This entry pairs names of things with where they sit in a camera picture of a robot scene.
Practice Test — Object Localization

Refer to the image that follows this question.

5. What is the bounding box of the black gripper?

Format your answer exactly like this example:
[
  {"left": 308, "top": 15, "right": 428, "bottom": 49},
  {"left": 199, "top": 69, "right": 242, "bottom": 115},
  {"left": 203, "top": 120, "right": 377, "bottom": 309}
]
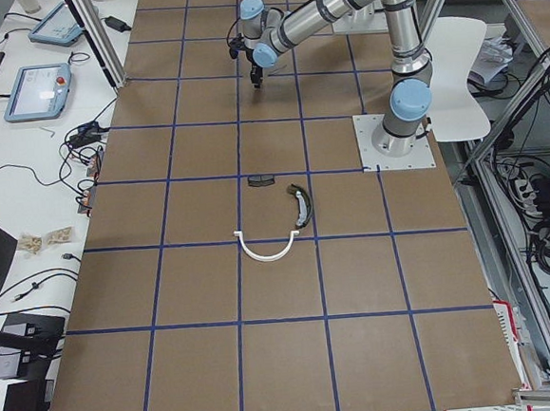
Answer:
[{"left": 228, "top": 33, "right": 264, "bottom": 89}]

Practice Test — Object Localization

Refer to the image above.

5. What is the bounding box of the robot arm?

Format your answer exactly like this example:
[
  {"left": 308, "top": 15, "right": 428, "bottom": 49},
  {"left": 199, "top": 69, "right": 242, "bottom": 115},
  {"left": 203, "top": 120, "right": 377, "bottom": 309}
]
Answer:
[{"left": 227, "top": 0, "right": 433, "bottom": 158}]

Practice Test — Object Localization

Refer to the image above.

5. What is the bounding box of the black power adapter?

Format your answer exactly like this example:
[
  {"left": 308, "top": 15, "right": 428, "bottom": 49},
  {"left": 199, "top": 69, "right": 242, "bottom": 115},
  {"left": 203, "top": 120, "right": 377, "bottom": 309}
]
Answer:
[{"left": 104, "top": 15, "right": 131, "bottom": 33}]

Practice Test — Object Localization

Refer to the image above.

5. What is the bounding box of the black brake pad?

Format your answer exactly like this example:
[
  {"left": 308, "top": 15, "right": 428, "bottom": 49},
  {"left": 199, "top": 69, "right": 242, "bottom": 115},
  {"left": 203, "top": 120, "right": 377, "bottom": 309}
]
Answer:
[{"left": 247, "top": 174, "right": 275, "bottom": 188}]

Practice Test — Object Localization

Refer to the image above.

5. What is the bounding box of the blue teach pendant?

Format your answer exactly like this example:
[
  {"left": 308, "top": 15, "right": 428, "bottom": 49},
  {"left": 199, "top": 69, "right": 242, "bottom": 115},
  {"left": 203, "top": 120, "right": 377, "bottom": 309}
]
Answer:
[
  {"left": 4, "top": 63, "right": 72, "bottom": 123},
  {"left": 28, "top": 1, "right": 83, "bottom": 47}
]

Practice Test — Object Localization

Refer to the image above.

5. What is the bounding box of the white curved plastic piece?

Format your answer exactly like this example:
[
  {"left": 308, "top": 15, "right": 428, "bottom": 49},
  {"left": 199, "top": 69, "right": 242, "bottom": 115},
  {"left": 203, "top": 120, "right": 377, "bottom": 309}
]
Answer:
[{"left": 233, "top": 230, "right": 300, "bottom": 264}]

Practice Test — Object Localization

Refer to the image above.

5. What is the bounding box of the white plastic chair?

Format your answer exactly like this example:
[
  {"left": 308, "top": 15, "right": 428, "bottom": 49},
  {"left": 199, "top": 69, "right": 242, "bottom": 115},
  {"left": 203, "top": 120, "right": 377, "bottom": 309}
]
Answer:
[{"left": 427, "top": 16, "right": 491, "bottom": 142}]

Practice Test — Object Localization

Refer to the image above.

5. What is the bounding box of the aluminium frame post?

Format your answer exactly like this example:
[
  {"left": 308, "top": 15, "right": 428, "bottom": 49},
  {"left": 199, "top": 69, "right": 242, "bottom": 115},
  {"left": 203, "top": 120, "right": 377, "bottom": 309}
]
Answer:
[{"left": 65, "top": 0, "right": 127, "bottom": 89}]

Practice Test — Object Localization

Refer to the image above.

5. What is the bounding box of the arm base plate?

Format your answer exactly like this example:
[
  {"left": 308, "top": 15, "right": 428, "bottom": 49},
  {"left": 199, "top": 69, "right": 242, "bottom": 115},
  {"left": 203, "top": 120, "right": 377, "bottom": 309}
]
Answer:
[{"left": 352, "top": 113, "right": 436, "bottom": 173}]

